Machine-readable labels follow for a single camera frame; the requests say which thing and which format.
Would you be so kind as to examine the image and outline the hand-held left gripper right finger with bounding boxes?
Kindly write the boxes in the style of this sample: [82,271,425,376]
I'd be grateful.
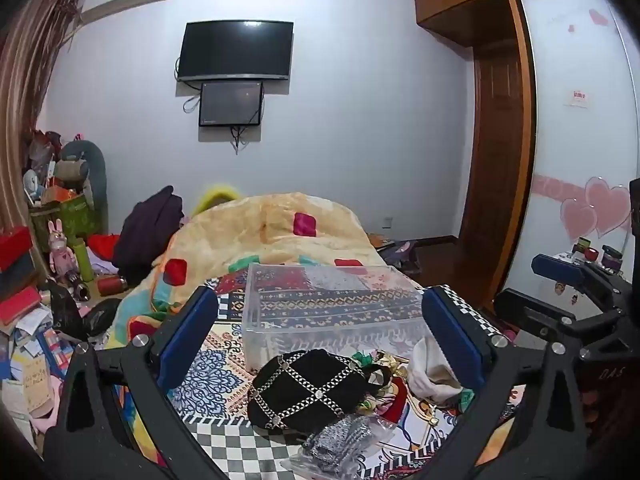
[421,284,601,480]

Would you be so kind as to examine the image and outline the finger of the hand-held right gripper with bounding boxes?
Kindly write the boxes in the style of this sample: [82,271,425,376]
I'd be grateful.
[492,287,627,342]
[531,254,621,309]

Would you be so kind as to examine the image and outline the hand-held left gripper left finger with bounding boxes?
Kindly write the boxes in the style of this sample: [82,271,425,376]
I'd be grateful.
[42,285,226,480]

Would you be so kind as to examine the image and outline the white nightstand with stickers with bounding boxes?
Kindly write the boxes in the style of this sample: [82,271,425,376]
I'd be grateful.
[501,249,632,333]

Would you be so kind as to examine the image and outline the white cloth hat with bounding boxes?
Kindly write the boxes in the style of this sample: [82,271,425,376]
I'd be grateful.
[406,336,464,407]

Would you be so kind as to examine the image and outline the small jars on nightstand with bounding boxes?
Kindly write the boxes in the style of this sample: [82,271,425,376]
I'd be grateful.
[572,236,625,272]

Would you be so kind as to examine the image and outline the colourful printed scarf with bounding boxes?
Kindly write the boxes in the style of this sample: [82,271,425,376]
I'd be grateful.
[350,350,501,443]

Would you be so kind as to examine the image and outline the red thermos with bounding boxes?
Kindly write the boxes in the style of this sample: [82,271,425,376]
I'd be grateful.
[97,276,129,297]

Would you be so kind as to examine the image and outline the dark patterned bag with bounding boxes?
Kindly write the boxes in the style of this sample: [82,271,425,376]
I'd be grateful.
[375,240,422,274]

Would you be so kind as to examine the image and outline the black plastic bag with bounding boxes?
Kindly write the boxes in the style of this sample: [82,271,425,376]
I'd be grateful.
[49,284,124,342]

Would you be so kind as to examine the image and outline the yellow fleece blanket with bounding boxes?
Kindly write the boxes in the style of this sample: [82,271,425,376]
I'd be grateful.
[114,192,389,352]

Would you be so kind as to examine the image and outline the red cloth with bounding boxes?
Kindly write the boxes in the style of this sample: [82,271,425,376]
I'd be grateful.
[89,233,121,262]

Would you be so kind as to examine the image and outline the clear plastic storage box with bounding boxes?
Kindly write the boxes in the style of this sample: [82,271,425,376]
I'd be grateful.
[241,262,441,375]

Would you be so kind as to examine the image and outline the brown wooden door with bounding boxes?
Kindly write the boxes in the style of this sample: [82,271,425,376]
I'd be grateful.
[457,44,525,306]

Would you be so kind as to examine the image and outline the green bottle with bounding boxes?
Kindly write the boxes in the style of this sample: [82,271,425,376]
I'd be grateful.
[74,240,96,283]

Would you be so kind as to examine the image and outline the yellow plush fabric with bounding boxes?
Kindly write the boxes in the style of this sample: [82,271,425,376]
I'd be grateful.
[192,185,242,217]

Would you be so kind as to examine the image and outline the silver glitter item in bag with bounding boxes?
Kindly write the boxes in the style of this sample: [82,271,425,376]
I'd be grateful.
[281,414,397,474]

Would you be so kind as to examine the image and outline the pink rabbit doll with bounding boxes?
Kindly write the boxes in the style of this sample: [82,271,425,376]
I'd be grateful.
[47,219,79,282]

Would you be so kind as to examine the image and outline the pile of papers and books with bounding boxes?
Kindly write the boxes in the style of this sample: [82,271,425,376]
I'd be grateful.
[0,285,77,441]

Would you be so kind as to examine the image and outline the green gift bag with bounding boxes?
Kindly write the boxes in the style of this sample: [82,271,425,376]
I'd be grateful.
[30,195,99,249]

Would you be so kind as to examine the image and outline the grey plush toy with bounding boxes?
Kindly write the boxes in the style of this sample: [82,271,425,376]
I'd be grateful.
[56,138,109,222]

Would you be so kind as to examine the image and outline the red box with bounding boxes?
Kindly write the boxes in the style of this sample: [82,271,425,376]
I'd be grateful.
[0,226,32,274]

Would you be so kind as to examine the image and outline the wooden wardrobe with glass door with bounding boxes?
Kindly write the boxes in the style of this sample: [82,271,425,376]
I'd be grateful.
[413,0,640,321]

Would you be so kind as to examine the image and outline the striped brown curtain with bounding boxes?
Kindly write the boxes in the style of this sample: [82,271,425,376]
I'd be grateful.
[0,0,84,233]

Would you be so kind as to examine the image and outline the black hat with chain pattern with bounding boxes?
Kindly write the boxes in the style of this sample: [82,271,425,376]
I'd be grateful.
[247,351,396,434]

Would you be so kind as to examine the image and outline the small wall monitor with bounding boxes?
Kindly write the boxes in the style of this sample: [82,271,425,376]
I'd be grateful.
[198,81,265,128]

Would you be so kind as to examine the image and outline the large wall television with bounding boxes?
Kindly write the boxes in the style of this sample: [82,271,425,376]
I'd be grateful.
[177,21,295,82]

